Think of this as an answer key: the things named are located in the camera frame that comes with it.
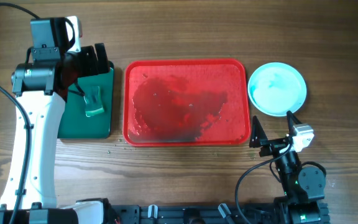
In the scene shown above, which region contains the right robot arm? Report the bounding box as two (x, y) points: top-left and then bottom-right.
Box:
(249, 111), (329, 223)

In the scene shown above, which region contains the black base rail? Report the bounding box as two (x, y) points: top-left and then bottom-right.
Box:
(108, 202), (331, 224)

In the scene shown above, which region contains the red plastic tray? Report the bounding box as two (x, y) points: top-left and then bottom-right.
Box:
(122, 58), (250, 147)

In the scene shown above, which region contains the green sponge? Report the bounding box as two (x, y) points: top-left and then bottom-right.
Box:
(83, 86), (104, 117)

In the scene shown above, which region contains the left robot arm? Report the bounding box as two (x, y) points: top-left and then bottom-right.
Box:
(0, 16), (110, 223)

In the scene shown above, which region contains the dark green tray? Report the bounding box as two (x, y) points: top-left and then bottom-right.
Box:
(58, 63), (114, 139)

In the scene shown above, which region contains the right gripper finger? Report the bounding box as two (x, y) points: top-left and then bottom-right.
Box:
(287, 111), (301, 128)
(249, 116), (268, 147)

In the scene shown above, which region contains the white plate top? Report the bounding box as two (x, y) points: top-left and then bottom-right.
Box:
(247, 62), (307, 117)

